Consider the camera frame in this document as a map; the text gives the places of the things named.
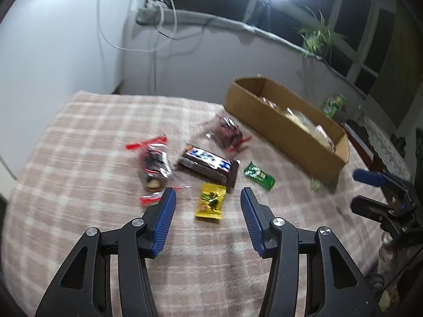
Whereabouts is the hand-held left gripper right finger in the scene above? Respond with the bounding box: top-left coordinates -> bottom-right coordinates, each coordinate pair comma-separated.
240,187 -> 379,317

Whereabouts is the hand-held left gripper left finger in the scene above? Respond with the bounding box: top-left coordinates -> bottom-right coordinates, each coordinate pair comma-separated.
35,187 -> 177,317

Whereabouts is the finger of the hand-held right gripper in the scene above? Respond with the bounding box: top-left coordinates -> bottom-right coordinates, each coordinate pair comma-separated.
351,196 -> 402,222
352,168 -> 405,192

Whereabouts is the small yellow candy packet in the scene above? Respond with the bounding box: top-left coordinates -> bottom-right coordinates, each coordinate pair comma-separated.
194,183 -> 227,221

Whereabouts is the clear pack of crackers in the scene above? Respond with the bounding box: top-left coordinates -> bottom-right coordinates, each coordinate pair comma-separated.
284,107 -> 334,149

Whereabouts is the cardboard box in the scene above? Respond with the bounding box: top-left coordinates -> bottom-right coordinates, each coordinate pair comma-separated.
225,77 -> 350,187

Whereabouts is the white lace cloth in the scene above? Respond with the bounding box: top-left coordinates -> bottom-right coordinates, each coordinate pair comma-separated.
358,114 -> 412,179

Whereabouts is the small green candy packet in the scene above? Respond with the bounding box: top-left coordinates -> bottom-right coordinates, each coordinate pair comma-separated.
243,161 -> 276,191

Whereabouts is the clear candy bag red ribbon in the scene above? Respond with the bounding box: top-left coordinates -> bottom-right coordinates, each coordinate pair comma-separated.
198,114 -> 253,154
125,134 -> 194,207

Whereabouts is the large brown chocolate bar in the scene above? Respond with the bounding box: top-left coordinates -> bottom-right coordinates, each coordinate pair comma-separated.
174,143 -> 242,192

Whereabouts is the green printed bag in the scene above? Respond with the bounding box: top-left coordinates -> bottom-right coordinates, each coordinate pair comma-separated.
320,93 -> 346,118

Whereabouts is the potted spider plant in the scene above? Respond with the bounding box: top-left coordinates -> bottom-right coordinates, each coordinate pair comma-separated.
297,7 -> 347,67

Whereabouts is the black light tripod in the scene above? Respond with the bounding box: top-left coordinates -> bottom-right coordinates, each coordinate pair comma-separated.
258,2 -> 275,32

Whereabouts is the white cabinet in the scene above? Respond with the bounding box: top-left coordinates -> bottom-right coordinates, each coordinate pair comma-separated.
0,0 -> 128,180

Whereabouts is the grey windowsill padding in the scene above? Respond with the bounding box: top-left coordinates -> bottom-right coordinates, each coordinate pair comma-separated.
136,7 -> 255,34

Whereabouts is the black cable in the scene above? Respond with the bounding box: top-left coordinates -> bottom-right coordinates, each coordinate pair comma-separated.
155,20 -> 215,40

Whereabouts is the white cable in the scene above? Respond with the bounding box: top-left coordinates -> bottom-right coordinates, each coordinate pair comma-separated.
96,0 -> 177,53

